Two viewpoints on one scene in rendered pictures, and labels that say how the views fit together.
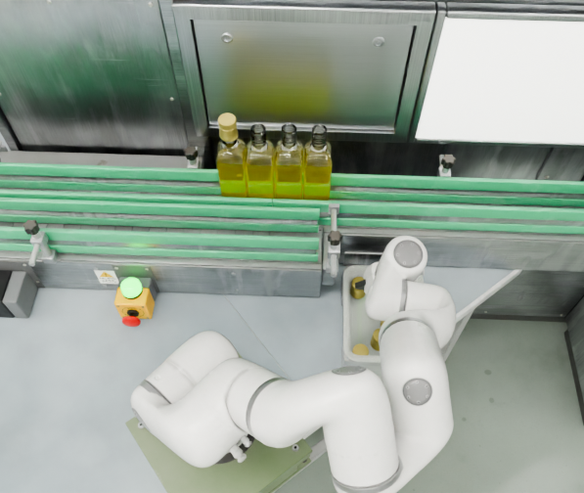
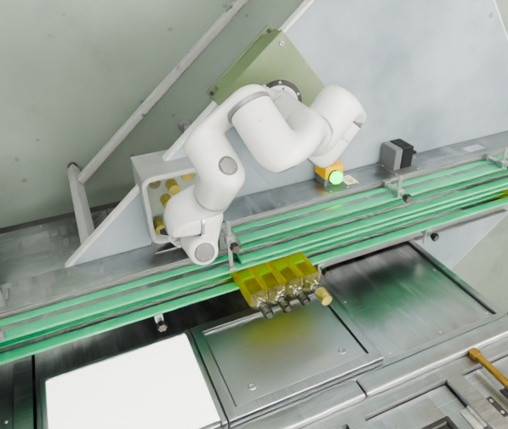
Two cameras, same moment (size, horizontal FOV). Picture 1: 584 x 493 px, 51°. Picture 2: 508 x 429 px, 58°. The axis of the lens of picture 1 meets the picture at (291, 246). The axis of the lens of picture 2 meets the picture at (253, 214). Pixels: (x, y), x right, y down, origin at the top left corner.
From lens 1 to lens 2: 41 cm
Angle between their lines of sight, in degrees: 17
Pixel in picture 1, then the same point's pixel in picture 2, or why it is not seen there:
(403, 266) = (206, 243)
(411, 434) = (219, 135)
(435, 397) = (214, 164)
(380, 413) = (267, 147)
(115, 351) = not seen: hidden behind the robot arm
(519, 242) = (86, 287)
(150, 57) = (371, 322)
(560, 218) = (65, 314)
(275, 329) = not seen: hidden behind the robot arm
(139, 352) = not seen: hidden behind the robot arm
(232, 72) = (325, 331)
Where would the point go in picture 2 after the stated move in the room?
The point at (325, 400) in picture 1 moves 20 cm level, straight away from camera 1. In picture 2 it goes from (305, 147) to (291, 243)
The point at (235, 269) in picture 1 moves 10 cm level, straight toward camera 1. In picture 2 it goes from (280, 207) to (273, 181)
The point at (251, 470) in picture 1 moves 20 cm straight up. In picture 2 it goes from (253, 80) to (287, 102)
